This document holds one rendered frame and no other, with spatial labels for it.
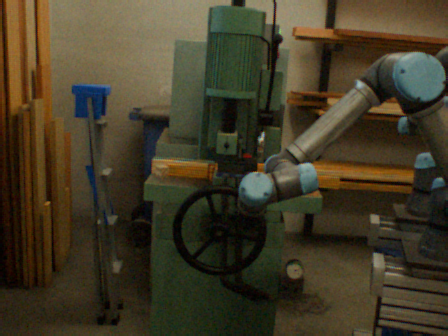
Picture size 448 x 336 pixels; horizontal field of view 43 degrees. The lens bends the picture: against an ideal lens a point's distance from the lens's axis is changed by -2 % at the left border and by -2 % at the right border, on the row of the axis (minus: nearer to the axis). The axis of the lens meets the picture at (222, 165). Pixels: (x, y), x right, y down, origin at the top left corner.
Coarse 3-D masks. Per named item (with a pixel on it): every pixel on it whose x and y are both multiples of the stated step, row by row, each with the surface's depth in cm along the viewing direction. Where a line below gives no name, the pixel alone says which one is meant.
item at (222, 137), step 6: (222, 132) 204; (222, 138) 199; (228, 138) 199; (234, 138) 199; (222, 144) 200; (234, 144) 199; (216, 150) 200; (222, 150) 200; (228, 150) 200; (234, 150) 200; (228, 156) 205
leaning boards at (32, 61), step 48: (0, 0) 285; (48, 0) 363; (0, 48) 287; (48, 48) 366; (0, 96) 290; (48, 96) 346; (0, 144) 302; (48, 144) 349; (48, 192) 352; (48, 240) 311
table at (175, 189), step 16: (176, 176) 205; (144, 192) 192; (160, 192) 191; (176, 192) 191; (192, 192) 191; (208, 208) 182; (272, 208) 192; (288, 208) 191; (304, 208) 191; (320, 208) 191
